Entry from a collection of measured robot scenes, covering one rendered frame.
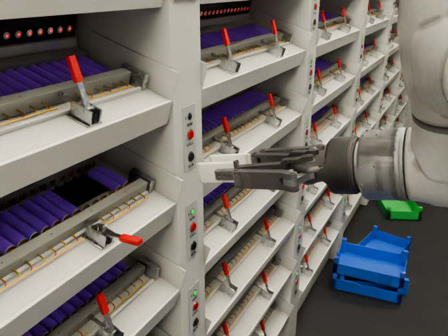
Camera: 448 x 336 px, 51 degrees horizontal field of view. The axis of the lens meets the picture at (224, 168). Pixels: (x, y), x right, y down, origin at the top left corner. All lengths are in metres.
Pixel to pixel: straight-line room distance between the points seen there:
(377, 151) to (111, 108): 0.39
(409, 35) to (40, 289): 0.53
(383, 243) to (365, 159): 2.11
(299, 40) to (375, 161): 0.89
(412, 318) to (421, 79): 1.77
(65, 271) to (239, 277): 0.70
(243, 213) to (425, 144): 0.74
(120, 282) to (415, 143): 0.59
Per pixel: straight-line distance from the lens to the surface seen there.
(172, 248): 0.92
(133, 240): 0.69
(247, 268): 1.34
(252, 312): 1.49
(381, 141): 0.58
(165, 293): 0.94
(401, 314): 2.20
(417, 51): 0.48
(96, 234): 0.73
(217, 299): 1.22
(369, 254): 2.36
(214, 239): 1.10
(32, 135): 0.62
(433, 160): 0.55
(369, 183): 0.58
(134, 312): 0.90
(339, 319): 2.10
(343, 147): 0.60
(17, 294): 0.67
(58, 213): 0.76
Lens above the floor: 1.31
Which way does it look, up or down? 22 degrees down
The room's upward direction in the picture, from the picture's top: straight up
